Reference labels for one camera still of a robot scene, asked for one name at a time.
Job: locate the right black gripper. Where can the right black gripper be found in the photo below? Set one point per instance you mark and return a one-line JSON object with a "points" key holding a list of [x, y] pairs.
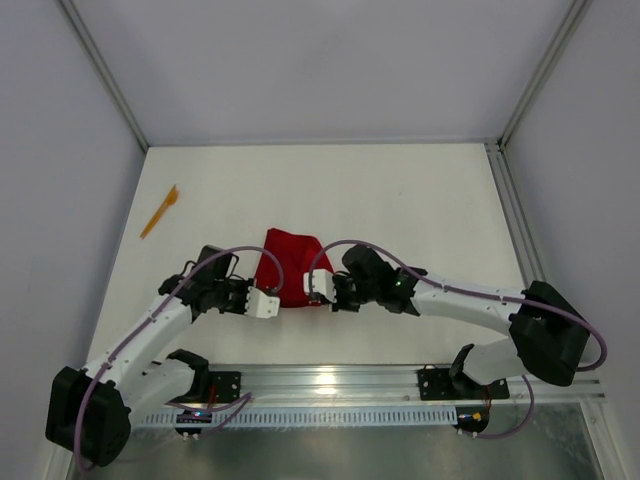
{"points": [[343, 293]]}

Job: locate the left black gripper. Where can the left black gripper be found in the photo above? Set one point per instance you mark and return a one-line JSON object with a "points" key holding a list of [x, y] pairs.
{"points": [[239, 302]]}

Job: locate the red cloth napkin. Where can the red cloth napkin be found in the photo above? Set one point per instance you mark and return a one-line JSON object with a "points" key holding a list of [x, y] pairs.
{"points": [[295, 253]]}

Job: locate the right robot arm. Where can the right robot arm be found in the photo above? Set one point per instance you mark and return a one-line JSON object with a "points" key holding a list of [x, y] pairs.
{"points": [[414, 291]]}

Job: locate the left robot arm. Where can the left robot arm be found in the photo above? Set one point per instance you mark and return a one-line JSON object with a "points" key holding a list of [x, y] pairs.
{"points": [[93, 409]]}

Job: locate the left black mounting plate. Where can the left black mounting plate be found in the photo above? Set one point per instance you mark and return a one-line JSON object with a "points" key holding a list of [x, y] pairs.
{"points": [[223, 387]]}

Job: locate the black mounting plate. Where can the black mounting plate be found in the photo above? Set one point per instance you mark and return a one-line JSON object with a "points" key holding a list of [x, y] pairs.
{"points": [[436, 383], [223, 387]]}

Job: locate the orange plastic fork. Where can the orange plastic fork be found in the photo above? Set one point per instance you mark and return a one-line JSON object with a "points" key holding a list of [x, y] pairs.
{"points": [[169, 200]]}

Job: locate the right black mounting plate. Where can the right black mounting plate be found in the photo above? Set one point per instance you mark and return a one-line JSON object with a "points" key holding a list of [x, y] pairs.
{"points": [[436, 383]]}

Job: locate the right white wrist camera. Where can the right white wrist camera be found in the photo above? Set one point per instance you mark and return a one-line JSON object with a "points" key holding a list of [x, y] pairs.
{"points": [[318, 285]]}

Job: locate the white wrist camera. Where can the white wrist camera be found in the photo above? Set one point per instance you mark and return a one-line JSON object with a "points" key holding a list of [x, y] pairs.
{"points": [[318, 285], [261, 305]]}

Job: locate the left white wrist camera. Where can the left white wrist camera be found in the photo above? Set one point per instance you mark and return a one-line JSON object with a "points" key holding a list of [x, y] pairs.
{"points": [[261, 305]]}

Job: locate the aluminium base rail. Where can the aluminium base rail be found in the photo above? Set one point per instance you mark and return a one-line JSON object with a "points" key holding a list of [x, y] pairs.
{"points": [[368, 385]]}

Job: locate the white slotted cable duct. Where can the white slotted cable duct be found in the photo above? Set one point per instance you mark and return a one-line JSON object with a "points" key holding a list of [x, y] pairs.
{"points": [[307, 417]]}

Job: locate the left aluminium frame post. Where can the left aluminium frame post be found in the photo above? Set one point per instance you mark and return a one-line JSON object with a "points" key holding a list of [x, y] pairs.
{"points": [[88, 44]]}

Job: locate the aluminium frame post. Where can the aluminium frame post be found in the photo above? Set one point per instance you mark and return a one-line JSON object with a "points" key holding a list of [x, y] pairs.
{"points": [[88, 44], [552, 54]]}

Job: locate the right aluminium frame post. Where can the right aluminium frame post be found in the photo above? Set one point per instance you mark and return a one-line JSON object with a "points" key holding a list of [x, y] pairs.
{"points": [[552, 54]]}

